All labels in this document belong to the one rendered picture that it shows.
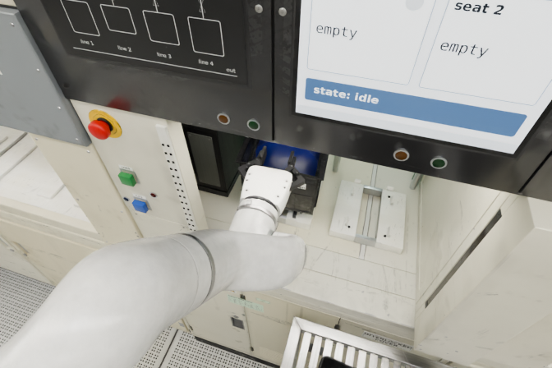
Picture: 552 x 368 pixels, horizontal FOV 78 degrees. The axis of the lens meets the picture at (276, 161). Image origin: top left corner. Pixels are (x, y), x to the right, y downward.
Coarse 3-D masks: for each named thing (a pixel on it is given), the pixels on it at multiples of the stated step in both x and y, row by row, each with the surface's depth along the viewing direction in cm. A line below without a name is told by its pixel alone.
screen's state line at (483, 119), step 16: (320, 80) 44; (320, 96) 45; (336, 96) 45; (352, 96) 44; (368, 96) 43; (384, 96) 43; (400, 96) 42; (416, 96) 41; (384, 112) 44; (400, 112) 43; (416, 112) 43; (432, 112) 42; (448, 112) 41; (464, 112) 41; (480, 112) 40; (496, 112) 40; (480, 128) 42; (496, 128) 41; (512, 128) 40
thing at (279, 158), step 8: (264, 144) 97; (272, 144) 96; (280, 144) 96; (256, 152) 101; (272, 152) 99; (280, 152) 98; (288, 152) 97; (296, 152) 97; (304, 152) 96; (264, 160) 103; (272, 160) 102; (280, 160) 101; (296, 160) 99; (304, 160) 98; (312, 160) 98; (280, 168) 104; (304, 168) 101; (312, 168) 100
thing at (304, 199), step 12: (252, 144) 99; (240, 156) 91; (252, 156) 98; (324, 156) 91; (276, 168) 89; (324, 168) 89; (312, 180) 88; (300, 192) 93; (312, 192) 92; (288, 204) 99; (300, 204) 98; (312, 204) 96
